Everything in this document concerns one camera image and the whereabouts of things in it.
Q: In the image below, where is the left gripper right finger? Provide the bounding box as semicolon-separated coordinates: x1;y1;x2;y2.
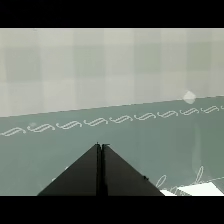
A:
100;143;165;197

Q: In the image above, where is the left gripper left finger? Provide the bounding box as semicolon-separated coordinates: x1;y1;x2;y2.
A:
37;143;101;197

